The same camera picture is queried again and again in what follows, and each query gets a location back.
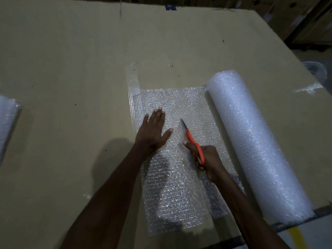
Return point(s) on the person's right hand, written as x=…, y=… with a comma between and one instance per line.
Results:
x=211, y=162

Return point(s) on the person's left hand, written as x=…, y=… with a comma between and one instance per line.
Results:
x=151, y=134

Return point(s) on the person's left thumb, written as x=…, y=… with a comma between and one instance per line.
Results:
x=168, y=132

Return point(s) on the person's left middle finger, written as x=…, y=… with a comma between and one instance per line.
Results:
x=158, y=116

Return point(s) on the person's left little finger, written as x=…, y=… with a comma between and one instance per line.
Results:
x=146, y=119

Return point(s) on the person's right thumb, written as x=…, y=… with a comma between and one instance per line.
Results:
x=189, y=146

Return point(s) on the clear bubble wrap sheet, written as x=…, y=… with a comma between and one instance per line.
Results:
x=179, y=184

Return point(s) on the person's right forearm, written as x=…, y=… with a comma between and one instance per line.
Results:
x=246, y=215

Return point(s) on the person's left forearm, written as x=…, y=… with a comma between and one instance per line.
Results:
x=109, y=194

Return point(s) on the clear tape strip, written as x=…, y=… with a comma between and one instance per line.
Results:
x=133, y=95

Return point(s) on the large bubble wrap roll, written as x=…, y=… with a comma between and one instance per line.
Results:
x=256, y=142

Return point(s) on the large brown cardboard sheet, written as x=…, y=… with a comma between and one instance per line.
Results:
x=77, y=62

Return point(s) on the crumpled clear tape piece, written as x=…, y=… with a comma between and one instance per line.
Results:
x=310, y=88

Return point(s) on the small bubble wrap roll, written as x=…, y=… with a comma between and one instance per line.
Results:
x=7, y=121

